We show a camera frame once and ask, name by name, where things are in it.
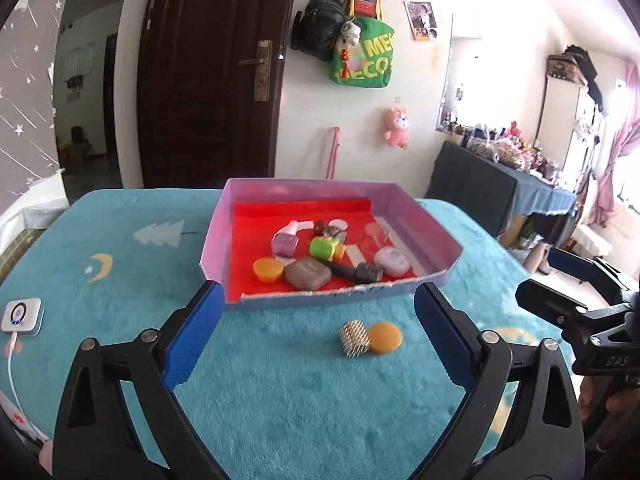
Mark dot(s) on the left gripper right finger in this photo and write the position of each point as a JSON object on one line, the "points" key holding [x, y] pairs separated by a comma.
{"points": [[518, 418]]}

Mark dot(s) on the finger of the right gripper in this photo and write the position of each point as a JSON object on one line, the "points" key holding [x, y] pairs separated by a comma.
{"points": [[553, 307], [598, 273]]}

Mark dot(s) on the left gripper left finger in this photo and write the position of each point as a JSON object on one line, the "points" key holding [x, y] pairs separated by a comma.
{"points": [[94, 437]]}

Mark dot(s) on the large orange round soap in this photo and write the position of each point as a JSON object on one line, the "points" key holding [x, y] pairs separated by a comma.
{"points": [[384, 337]]}

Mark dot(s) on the glitter jar red cap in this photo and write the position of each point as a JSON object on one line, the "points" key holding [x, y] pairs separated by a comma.
{"points": [[336, 228]]}

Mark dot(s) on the pink nail polish bottle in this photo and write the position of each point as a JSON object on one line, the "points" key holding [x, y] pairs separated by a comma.
{"points": [[284, 242]]}

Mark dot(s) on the person's right hand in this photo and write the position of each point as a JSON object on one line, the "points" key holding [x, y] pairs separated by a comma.
{"points": [[615, 403]]}

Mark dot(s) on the pink curtain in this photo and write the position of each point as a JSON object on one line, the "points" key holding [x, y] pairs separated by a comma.
{"points": [[625, 142]]}

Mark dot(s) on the dark side table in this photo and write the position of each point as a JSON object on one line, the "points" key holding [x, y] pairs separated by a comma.
{"points": [[491, 193]]}

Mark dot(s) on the white charger device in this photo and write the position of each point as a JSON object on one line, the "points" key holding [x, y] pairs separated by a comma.
{"points": [[22, 316]]}

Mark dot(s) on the pink white round device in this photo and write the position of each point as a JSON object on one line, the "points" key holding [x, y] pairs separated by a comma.
{"points": [[393, 262]]}

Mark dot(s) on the black square bottle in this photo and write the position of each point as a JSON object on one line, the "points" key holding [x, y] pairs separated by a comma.
{"points": [[361, 274]]}

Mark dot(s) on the clear glass cup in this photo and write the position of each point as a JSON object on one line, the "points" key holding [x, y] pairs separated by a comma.
{"points": [[375, 237]]}

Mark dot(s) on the pink plush toy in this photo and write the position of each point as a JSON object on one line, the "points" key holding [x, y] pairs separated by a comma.
{"points": [[397, 134]]}

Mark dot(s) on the small orange soap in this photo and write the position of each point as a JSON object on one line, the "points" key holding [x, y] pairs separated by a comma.
{"points": [[268, 269]]}

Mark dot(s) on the green yellow toy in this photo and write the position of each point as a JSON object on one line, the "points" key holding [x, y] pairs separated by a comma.
{"points": [[326, 249]]}

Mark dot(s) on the brown earbuds case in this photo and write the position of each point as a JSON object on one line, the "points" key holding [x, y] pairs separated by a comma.
{"points": [[307, 274]]}

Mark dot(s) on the purple cardboard tray box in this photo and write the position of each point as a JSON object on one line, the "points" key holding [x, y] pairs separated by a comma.
{"points": [[432, 251]]}

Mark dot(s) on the red paper liner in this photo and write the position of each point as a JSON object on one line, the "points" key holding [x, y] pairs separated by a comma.
{"points": [[254, 224]]}

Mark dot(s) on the pink hanging stick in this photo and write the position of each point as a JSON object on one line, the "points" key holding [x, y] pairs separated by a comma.
{"points": [[335, 146]]}

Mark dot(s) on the green tote bag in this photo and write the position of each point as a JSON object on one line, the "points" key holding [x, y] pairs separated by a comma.
{"points": [[370, 64]]}

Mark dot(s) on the dark brown wooden door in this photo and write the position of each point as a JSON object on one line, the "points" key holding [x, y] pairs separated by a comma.
{"points": [[198, 123]]}

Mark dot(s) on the black backpack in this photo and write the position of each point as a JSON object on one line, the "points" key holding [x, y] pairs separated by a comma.
{"points": [[316, 28]]}

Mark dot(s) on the wall photo poster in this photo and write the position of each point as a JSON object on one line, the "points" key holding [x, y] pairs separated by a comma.
{"points": [[422, 20]]}

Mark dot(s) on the white plush keychain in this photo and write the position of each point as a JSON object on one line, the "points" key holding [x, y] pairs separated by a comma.
{"points": [[350, 34]]}

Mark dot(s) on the brass door handle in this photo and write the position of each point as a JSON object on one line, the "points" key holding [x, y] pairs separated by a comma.
{"points": [[262, 70]]}

